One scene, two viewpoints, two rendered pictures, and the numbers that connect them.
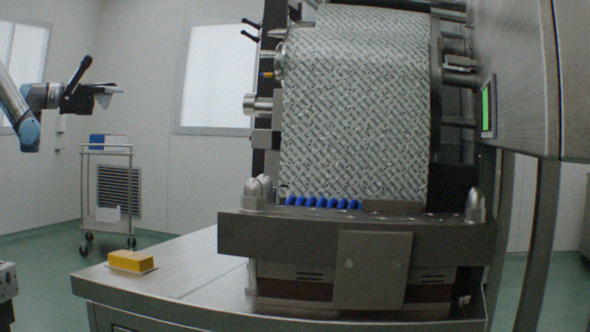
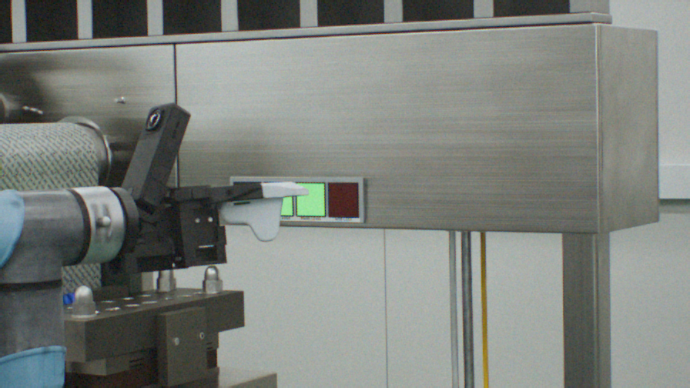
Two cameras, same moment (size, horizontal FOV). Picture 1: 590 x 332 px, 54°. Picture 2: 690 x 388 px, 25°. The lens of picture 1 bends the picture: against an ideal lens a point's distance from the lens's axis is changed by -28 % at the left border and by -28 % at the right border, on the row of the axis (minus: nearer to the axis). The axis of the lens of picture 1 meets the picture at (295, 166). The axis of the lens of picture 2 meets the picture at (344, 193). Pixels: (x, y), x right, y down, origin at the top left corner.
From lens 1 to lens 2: 2.07 m
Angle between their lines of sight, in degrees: 70
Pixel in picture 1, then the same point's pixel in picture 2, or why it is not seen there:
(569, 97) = (604, 209)
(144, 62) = not seen: outside the picture
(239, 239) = (99, 342)
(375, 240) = (186, 317)
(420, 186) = (95, 273)
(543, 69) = (598, 200)
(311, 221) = (139, 312)
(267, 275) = (112, 371)
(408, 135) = not seen: hidden behind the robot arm
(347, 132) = not seen: hidden behind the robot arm
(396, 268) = (202, 338)
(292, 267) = (125, 357)
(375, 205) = (98, 295)
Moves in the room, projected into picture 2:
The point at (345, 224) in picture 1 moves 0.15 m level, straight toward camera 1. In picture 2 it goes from (158, 309) to (246, 312)
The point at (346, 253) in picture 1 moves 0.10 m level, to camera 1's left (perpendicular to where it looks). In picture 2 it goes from (172, 332) to (142, 342)
